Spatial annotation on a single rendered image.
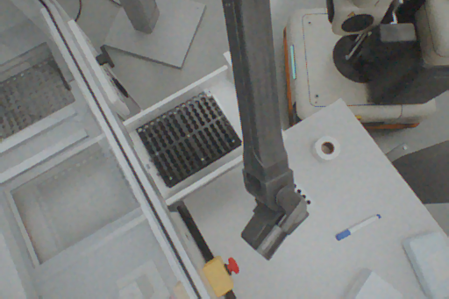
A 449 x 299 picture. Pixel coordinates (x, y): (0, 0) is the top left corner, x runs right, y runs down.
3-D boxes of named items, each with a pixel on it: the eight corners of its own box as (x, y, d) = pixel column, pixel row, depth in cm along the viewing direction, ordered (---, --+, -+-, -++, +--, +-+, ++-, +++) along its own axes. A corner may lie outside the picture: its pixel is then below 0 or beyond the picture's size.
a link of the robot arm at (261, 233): (288, 184, 49) (255, 165, 55) (244, 244, 47) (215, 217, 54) (319, 218, 55) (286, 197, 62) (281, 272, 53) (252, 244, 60)
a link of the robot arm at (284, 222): (315, 204, 54) (288, 183, 55) (291, 236, 53) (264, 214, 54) (305, 204, 61) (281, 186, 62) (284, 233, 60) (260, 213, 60)
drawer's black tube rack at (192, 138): (210, 96, 90) (208, 88, 83) (241, 147, 85) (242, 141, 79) (142, 135, 87) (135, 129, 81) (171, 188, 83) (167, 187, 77)
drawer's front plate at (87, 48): (89, 39, 97) (72, 17, 87) (131, 114, 91) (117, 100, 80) (84, 42, 97) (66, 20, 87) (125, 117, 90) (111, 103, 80)
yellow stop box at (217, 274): (221, 252, 78) (220, 256, 71) (236, 280, 77) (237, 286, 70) (203, 264, 78) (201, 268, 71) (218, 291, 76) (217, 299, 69)
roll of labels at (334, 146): (322, 167, 91) (326, 164, 87) (307, 147, 93) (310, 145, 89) (340, 153, 92) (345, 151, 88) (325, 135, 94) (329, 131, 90)
